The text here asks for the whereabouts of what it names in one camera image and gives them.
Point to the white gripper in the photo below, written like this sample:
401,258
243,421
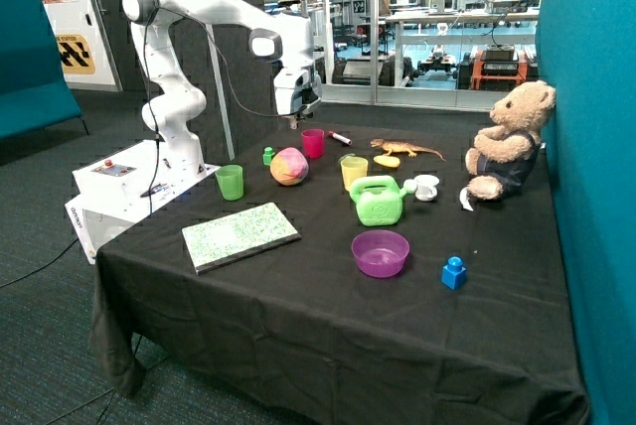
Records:
297,92

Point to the pink plastic cup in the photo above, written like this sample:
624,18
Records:
313,142

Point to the yellow plastic cup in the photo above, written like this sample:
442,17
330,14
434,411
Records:
352,169

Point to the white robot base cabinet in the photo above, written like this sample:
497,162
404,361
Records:
122,189

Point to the red whiteboard marker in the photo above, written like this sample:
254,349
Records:
341,138

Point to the small green toy block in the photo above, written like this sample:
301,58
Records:
267,156

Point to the multicolour soft ball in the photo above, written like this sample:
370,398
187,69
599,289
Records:
289,167

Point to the green toy pepper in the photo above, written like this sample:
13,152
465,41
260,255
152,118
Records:
348,155

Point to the green plastic cup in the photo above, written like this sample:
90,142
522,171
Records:
230,181

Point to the brown toy lizard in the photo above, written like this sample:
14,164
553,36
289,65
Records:
390,147

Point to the yellow toy lemon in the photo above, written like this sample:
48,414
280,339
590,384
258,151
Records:
387,161

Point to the green toy watering can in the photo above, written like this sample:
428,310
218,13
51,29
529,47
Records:
379,199

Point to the small white cup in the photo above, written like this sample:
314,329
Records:
426,190

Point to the green speckled notebook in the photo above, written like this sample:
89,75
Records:
219,242

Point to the purple plastic bowl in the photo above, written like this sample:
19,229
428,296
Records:
380,253

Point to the black tablecloth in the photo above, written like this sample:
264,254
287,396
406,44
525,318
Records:
301,327

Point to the beige teddy bear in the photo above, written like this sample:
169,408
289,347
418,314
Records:
504,155

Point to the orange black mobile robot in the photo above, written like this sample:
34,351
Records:
498,68

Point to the blue toy block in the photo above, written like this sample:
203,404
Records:
454,273

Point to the teal sofa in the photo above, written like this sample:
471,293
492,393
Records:
34,93

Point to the teal partition panel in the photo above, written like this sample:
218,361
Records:
587,52

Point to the yellow black wall sign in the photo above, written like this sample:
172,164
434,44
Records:
75,55

